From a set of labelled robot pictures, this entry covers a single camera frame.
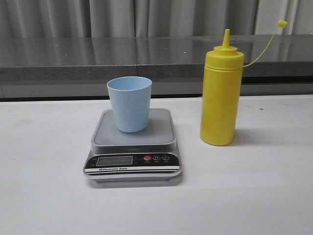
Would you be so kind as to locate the grey curtain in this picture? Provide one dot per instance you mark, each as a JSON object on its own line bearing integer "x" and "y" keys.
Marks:
{"x": 151, "y": 18}

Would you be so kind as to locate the grey stone counter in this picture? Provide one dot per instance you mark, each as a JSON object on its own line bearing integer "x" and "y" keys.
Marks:
{"x": 79, "y": 68}

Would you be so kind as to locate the yellow squeeze bottle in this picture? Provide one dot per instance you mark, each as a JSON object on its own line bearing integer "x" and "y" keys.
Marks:
{"x": 223, "y": 71}

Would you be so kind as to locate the light blue plastic cup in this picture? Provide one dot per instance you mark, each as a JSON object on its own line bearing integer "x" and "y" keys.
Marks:
{"x": 130, "y": 100}

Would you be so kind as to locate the silver electronic kitchen scale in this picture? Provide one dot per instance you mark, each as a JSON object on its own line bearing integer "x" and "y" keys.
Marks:
{"x": 148, "y": 155}

